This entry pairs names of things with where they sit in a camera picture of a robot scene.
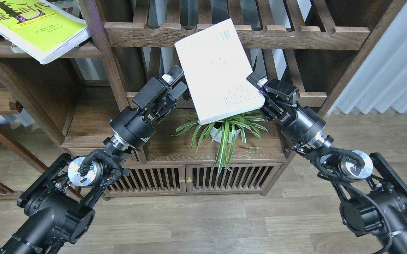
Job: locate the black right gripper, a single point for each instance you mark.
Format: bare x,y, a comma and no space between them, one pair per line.
302,126

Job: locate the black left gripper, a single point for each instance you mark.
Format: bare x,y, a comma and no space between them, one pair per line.
133,128

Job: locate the white lavender book stack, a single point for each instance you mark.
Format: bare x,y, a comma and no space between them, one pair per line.
216,68

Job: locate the yellow green magazine stack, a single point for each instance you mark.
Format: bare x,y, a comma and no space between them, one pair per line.
8,13

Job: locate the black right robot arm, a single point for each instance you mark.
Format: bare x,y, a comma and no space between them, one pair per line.
373,197

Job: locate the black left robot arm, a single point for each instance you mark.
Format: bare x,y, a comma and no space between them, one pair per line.
59,204

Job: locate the white plant pot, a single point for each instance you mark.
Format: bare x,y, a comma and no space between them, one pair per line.
217,133

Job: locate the green spider plant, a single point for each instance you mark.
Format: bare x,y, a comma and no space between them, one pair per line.
249,121

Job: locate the white pleated curtain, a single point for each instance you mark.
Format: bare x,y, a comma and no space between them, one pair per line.
380,84

